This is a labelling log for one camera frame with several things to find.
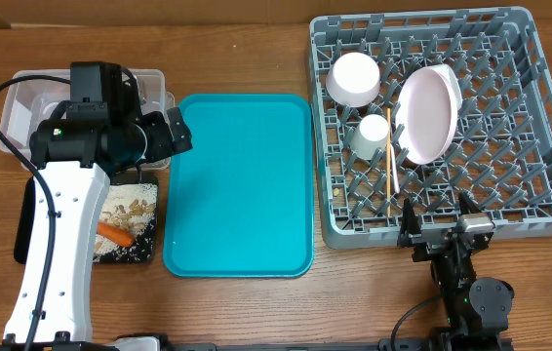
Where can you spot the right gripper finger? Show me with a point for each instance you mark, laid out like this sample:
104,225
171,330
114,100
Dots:
409,224
467,205

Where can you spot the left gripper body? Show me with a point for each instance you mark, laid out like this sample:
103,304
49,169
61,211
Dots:
159,137

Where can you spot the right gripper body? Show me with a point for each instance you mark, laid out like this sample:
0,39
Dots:
433,247

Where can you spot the small white round cup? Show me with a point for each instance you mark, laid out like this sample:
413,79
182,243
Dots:
370,135

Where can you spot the large white plate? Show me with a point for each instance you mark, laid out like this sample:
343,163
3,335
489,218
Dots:
428,107

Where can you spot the orange carrot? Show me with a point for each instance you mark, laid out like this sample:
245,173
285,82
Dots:
120,237

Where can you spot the wooden chopstick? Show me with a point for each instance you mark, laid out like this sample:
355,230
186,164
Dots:
388,164

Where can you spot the small white bowl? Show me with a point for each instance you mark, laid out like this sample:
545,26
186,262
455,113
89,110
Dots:
456,85

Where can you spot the white bowl with food scraps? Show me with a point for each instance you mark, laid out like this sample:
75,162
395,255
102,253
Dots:
353,80

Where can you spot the white plastic fork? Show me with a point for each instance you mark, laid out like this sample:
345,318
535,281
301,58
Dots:
395,170

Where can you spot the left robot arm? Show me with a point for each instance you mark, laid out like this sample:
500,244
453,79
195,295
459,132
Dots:
98,132

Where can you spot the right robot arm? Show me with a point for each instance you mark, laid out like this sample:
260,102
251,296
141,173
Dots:
477,308

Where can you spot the grey dish rack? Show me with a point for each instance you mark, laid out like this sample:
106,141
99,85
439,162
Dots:
501,152

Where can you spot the spilled rice and peanuts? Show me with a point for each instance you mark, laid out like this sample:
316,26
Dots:
132,207

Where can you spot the teal plastic tray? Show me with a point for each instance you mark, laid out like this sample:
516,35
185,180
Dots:
241,201

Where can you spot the clear plastic bin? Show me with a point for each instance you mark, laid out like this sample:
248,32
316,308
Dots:
28,103

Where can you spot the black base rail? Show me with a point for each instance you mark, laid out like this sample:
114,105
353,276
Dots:
161,342

